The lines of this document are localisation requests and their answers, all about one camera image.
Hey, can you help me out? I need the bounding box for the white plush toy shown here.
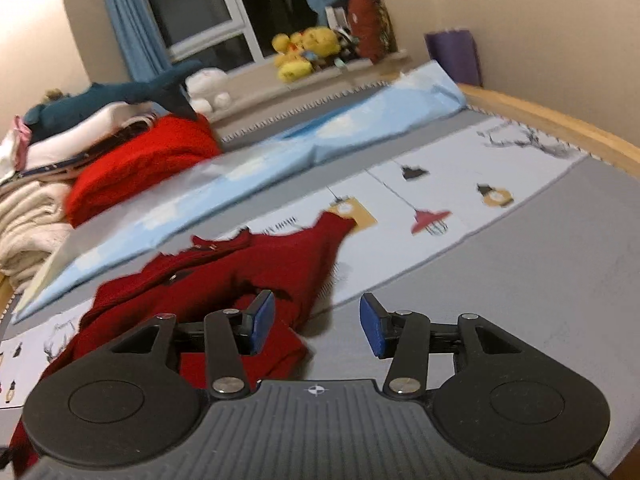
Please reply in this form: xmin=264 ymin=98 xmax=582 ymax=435
xmin=186 ymin=68 xmax=232 ymax=115

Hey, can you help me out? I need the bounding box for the purple bag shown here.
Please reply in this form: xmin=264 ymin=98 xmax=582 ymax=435
xmin=425 ymin=29 xmax=483 ymax=87

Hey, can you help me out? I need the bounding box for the cream fleece folded blanket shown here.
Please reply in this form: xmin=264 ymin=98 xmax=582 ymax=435
xmin=1 ymin=181 xmax=73 ymax=292

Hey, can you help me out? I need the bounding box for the light blue folded sheet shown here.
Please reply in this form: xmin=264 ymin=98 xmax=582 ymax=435
xmin=11 ymin=61 xmax=466 ymax=323

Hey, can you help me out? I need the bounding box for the left blue curtain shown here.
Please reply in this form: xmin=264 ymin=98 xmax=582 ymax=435
xmin=104 ymin=0 xmax=171 ymax=81

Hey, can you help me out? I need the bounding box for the dark red knit sweater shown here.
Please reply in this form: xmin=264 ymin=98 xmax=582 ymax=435
xmin=9 ymin=211 xmax=355 ymax=479

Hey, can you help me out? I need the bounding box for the bright red folded blanket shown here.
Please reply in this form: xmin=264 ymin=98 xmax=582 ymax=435
xmin=65 ymin=114 xmax=222 ymax=228

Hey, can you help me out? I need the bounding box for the teal shark plush toy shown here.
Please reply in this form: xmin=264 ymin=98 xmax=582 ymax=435
xmin=22 ymin=60 xmax=204 ymax=142

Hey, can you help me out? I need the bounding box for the white framed window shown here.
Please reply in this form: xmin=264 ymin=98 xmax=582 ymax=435
xmin=146 ymin=0 xmax=318 ymax=72

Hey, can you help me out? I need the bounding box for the dark red cushion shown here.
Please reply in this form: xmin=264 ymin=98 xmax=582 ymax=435
xmin=347 ymin=0 xmax=397 ymax=64

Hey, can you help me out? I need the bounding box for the white folded bedding stack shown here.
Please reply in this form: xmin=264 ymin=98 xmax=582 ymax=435
xmin=1 ymin=103 xmax=157 ymax=195

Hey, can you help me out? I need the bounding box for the grey printed bed mat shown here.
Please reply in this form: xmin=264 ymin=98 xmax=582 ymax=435
xmin=0 ymin=79 xmax=640 ymax=476

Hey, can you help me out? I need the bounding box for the yellow plush toy pile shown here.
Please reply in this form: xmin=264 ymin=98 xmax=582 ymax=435
xmin=271 ymin=27 xmax=341 ymax=84

